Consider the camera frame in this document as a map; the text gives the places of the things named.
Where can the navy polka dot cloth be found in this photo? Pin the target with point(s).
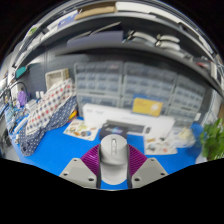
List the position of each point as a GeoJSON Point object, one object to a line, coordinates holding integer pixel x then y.
{"type": "Point", "coordinates": [33, 140]}

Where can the yellow plastic item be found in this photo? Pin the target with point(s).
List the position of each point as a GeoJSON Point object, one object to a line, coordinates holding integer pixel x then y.
{"type": "Point", "coordinates": [72, 115]}

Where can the wall shelf with items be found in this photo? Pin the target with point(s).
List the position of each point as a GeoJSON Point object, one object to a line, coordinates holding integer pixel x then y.
{"type": "Point", "coordinates": [116, 30]}

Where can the small black box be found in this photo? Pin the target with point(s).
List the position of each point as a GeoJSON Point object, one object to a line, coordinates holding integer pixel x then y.
{"type": "Point", "coordinates": [111, 128]}

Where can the red blue checkered cloth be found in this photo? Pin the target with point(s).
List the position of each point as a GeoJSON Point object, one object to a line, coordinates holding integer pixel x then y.
{"type": "Point", "coordinates": [53, 103]}

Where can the blue white tissue box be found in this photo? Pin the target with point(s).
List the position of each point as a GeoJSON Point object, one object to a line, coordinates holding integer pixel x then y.
{"type": "Point", "coordinates": [183, 137]}

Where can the white woven basket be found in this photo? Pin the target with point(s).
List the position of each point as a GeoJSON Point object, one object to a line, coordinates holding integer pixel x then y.
{"type": "Point", "coordinates": [56, 78]}

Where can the long white keyboard box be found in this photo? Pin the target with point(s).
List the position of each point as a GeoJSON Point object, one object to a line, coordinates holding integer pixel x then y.
{"type": "Point", "coordinates": [100, 115]}

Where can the white computer mouse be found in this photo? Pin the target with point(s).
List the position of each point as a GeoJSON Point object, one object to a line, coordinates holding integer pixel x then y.
{"type": "Point", "coordinates": [114, 160]}

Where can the yellow flat box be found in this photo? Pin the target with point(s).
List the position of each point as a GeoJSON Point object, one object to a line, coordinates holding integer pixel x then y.
{"type": "Point", "coordinates": [147, 106]}

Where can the green leafy plant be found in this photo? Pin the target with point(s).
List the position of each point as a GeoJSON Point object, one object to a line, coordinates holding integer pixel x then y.
{"type": "Point", "coordinates": [215, 140]}

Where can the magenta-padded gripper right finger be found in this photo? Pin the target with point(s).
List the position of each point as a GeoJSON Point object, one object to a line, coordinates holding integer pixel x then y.
{"type": "Point", "coordinates": [145, 170]}

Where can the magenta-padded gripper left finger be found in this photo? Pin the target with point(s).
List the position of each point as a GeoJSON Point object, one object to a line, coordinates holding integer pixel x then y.
{"type": "Point", "coordinates": [81, 170]}

